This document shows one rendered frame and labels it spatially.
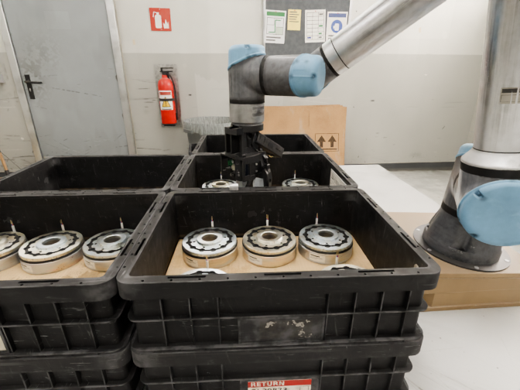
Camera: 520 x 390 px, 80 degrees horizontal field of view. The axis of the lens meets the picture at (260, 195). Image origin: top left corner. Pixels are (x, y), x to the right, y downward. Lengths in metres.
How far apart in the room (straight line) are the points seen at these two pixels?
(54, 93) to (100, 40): 0.74
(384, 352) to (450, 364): 0.20
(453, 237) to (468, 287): 0.10
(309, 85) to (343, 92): 3.18
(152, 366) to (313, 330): 0.22
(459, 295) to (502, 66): 0.44
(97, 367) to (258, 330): 0.21
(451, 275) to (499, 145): 0.27
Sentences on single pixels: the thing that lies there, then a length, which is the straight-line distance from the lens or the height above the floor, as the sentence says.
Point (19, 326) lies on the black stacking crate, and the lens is 0.52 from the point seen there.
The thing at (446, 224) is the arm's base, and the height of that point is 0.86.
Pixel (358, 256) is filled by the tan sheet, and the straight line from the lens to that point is 0.63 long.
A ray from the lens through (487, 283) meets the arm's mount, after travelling 0.79.
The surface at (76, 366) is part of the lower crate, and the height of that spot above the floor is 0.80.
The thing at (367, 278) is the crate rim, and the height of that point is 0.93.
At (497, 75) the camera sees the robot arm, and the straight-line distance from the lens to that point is 0.58.
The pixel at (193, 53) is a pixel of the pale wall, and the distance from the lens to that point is 3.60.
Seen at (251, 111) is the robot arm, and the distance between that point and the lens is 0.66.
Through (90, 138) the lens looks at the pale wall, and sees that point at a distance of 3.94.
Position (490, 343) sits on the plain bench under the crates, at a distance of 0.75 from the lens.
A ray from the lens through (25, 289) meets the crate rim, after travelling 0.46.
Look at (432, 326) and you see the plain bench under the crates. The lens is 0.73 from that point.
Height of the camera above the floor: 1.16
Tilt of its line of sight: 22 degrees down
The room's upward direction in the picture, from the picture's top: straight up
